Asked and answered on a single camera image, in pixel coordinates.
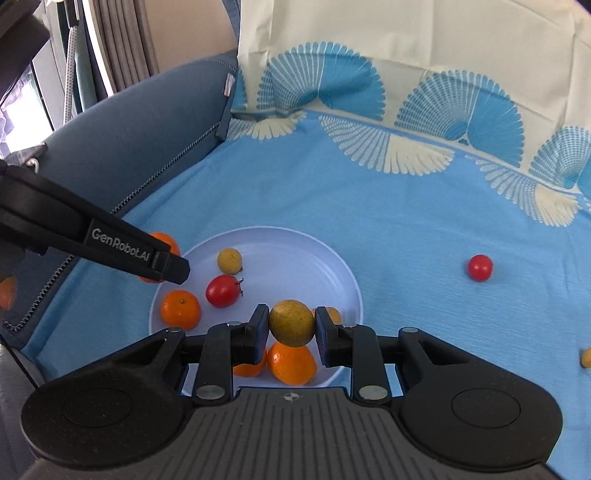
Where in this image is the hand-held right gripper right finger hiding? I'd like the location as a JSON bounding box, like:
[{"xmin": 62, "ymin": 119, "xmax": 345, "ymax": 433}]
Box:
[{"xmin": 315, "ymin": 305, "xmax": 468, "ymax": 405}]

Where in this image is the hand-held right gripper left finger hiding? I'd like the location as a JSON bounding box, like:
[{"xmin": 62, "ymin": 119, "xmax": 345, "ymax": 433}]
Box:
[{"xmin": 116, "ymin": 304, "xmax": 270, "ymax": 405}]

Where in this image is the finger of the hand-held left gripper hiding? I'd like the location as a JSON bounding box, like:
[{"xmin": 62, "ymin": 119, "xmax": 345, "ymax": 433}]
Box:
[{"xmin": 147, "ymin": 251, "xmax": 191, "ymax": 285}]

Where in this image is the small orange tangerine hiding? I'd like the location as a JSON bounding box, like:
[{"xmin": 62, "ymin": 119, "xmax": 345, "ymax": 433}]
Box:
[
  {"xmin": 311, "ymin": 307, "xmax": 342, "ymax": 326},
  {"xmin": 0, "ymin": 276, "xmax": 18, "ymax": 311},
  {"xmin": 160, "ymin": 290, "xmax": 202, "ymax": 330},
  {"xmin": 139, "ymin": 232, "xmax": 182, "ymax": 283}
]

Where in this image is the oval orange tangerine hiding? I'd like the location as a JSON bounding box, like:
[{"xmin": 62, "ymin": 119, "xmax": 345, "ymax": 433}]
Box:
[{"xmin": 267, "ymin": 342, "xmax": 318, "ymax": 387}]

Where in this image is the white round plate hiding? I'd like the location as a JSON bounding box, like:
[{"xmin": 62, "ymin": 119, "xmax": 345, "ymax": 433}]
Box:
[{"xmin": 148, "ymin": 226, "xmax": 364, "ymax": 388}]

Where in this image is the orange tangerine with stem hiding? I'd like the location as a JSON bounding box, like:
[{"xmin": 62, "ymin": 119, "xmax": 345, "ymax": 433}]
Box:
[{"xmin": 233, "ymin": 348, "xmax": 269, "ymax": 378}]

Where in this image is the red cherry tomato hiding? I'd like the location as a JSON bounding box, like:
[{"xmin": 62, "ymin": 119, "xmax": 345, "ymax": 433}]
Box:
[
  {"xmin": 205, "ymin": 274, "xmax": 244, "ymax": 308},
  {"xmin": 468, "ymin": 254, "xmax": 493, "ymax": 282}
]

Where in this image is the blue zippered sofa cushion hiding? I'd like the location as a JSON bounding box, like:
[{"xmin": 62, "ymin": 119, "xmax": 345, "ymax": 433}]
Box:
[{"xmin": 0, "ymin": 51, "xmax": 241, "ymax": 352}]

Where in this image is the blue fan-patterned cloth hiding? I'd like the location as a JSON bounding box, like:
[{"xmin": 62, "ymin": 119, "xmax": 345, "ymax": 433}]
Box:
[{"xmin": 23, "ymin": 0, "xmax": 591, "ymax": 462}]

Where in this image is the dark object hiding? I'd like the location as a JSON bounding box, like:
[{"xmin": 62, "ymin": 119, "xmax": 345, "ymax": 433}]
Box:
[{"xmin": 0, "ymin": 0, "xmax": 51, "ymax": 90}]

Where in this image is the beige curtain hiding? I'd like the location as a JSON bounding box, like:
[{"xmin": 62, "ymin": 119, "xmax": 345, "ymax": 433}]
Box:
[{"xmin": 83, "ymin": 0, "xmax": 160, "ymax": 99}]

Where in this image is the white braided cord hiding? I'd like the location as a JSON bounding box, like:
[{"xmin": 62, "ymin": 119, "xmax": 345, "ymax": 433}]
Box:
[{"xmin": 62, "ymin": 0, "xmax": 79, "ymax": 124}]

